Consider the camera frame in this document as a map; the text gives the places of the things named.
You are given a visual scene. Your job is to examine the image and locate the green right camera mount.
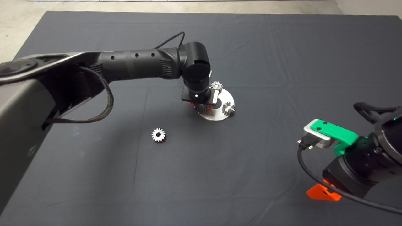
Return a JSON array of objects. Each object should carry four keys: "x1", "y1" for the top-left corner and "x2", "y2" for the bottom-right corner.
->
[{"x1": 311, "y1": 119, "x2": 359, "y2": 156}]

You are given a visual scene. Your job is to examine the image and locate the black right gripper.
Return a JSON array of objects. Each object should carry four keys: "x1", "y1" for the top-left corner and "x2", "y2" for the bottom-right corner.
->
[{"x1": 306, "y1": 155, "x2": 383, "y2": 201}]

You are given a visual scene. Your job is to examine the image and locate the braided black arm cable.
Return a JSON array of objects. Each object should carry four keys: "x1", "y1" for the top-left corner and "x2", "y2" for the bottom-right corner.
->
[
  {"x1": 42, "y1": 66, "x2": 114, "y2": 123},
  {"x1": 353, "y1": 102, "x2": 402, "y2": 124}
]

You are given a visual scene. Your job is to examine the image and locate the braided black right arm cable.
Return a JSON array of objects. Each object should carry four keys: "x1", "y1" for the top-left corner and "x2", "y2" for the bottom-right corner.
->
[{"x1": 353, "y1": 102, "x2": 402, "y2": 124}]

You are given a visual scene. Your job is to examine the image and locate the braided black left arm cable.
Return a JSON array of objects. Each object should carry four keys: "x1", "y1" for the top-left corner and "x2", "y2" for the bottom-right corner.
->
[{"x1": 42, "y1": 66, "x2": 114, "y2": 123}]

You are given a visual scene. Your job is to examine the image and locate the dark grey table cloth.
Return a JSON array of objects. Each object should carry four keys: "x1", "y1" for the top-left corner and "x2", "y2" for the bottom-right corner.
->
[{"x1": 0, "y1": 11, "x2": 402, "y2": 226}]

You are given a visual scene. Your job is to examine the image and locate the silver right camera box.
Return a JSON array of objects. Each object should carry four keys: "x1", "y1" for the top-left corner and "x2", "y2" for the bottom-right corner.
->
[{"x1": 303, "y1": 123, "x2": 335, "y2": 149}]

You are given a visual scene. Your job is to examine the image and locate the round metal plate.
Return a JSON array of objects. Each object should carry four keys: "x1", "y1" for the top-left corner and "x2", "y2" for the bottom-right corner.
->
[{"x1": 198, "y1": 88, "x2": 235, "y2": 121}]

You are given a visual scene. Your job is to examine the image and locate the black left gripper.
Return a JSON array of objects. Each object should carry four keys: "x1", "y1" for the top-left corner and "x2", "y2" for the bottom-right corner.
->
[{"x1": 181, "y1": 85, "x2": 220, "y2": 110}]

